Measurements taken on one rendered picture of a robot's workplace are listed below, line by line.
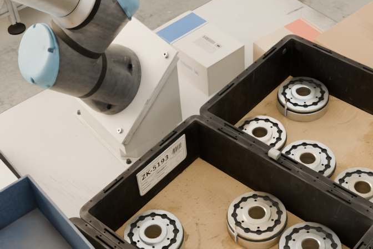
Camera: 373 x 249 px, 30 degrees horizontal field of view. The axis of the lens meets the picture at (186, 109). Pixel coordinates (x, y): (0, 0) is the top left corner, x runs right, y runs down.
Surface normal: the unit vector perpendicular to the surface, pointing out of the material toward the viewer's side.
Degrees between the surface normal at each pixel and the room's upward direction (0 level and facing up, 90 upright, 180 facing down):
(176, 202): 0
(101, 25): 104
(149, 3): 0
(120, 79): 61
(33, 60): 52
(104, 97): 91
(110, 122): 45
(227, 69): 90
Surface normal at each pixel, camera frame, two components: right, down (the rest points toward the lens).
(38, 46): -0.68, -0.10
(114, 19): 0.52, 0.59
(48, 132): -0.07, -0.72
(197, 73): -0.76, 0.48
